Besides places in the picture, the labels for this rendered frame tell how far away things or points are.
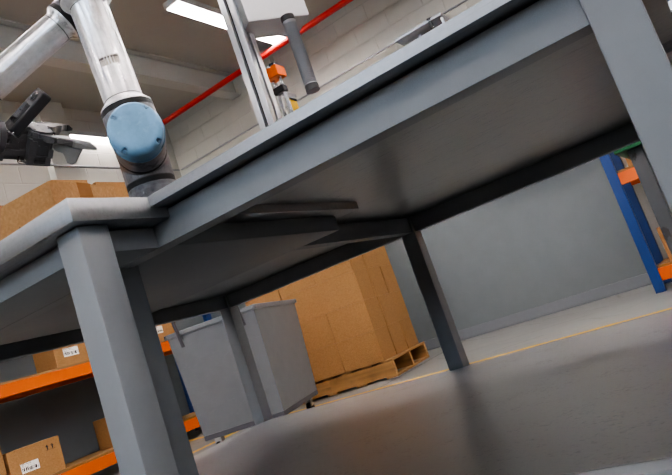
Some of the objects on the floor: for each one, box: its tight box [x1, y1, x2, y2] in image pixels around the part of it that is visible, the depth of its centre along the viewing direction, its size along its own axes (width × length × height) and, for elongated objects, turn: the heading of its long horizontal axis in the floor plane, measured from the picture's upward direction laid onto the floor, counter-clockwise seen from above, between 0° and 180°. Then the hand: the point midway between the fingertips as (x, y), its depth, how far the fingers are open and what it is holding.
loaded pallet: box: [245, 246, 430, 405], centre depth 570 cm, size 120×83×139 cm
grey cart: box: [164, 299, 318, 444], centre depth 420 cm, size 89×63×96 cm
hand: (85, 135), depth 155 cm, fingers open, 14 cm apart
